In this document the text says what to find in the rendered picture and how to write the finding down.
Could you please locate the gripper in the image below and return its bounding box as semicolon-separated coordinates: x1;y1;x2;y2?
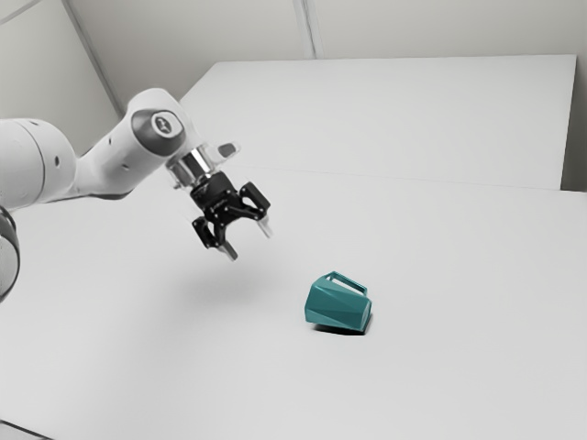
189;171;275;262

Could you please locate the teal faceted mug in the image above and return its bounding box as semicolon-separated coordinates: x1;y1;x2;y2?
305;270;373;335

